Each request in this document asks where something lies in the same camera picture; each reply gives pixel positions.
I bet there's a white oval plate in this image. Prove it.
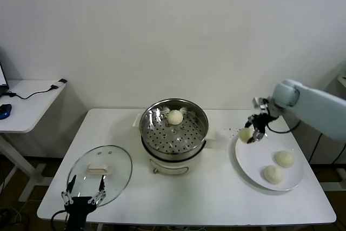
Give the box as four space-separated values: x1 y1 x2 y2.
234 129 305 192

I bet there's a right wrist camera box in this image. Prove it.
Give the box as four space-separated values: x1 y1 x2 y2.
252 96 271 113

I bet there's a black desk cable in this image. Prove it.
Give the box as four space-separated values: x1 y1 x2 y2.
1 86 59 100

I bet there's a white side desk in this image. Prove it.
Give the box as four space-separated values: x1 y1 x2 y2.
0 80 68 202

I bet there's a white electric cooking pot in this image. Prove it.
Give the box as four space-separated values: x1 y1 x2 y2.
140 133 214 176

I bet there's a glass pot lid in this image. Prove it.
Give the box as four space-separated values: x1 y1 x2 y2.
67 144 133 208

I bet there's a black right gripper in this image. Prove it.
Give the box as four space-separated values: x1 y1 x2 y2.
244 113 278 145

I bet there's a black laptop computer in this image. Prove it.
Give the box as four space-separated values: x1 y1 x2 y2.
0 59 11 99

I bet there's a white steamed baozi bun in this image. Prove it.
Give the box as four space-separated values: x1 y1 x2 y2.
239 128 255 144
167 109 184 126
261 165 284 185
274 150 295 169

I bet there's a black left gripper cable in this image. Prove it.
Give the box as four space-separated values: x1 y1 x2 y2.
51 209 70 231

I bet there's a blue computer mouse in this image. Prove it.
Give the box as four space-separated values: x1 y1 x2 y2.
0 103 13 120

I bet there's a stainless steel steamer basket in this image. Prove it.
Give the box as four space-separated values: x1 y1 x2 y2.
132 97 218 160

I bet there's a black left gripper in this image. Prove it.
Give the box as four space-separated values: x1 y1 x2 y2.
61 174 107 231

